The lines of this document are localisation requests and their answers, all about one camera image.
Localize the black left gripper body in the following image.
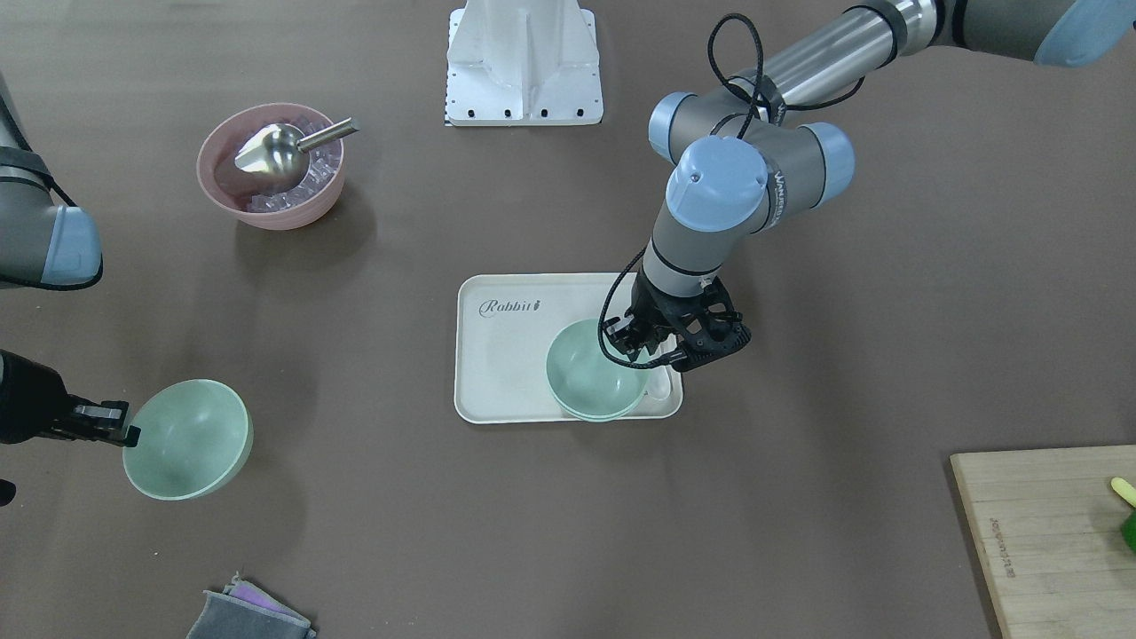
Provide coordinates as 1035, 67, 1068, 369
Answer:
627, 275, 752, 372

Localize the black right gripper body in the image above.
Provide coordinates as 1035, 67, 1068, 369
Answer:
1, 351, 72, 445

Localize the green bowl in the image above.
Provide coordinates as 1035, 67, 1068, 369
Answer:
545, 320, 649, 393
552, 388, 648, 423
122, 379, 253, 501

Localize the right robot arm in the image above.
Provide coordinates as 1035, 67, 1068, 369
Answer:
1, 83, 139, 446

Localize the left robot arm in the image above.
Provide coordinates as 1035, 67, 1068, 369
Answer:
594, 1, 1135, 372

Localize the green bowl on tray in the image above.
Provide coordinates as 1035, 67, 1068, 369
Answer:
552, 388, 648, 423

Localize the cream plastic tray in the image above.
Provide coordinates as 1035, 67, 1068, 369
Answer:
453, 272, 684, 425

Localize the grey folded cloth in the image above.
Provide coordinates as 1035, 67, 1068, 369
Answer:
187, 574, 317, 638

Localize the pink bowl with ice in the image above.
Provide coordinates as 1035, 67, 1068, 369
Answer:
195, 102, 346, 231

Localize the metal ice scoop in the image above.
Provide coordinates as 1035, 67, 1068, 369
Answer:
233, 117, 359, 194

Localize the bamboo cutting board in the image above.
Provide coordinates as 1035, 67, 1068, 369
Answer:
950, 445, 1135, 638

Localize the yellow plastic knife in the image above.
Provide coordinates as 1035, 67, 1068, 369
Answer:
1110, 478, 1136, 509

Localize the green lime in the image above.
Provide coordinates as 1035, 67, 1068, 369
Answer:
1119, 511, 1136, 553

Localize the white camera mast base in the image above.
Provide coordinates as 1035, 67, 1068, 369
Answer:
444, 1, 604, 127

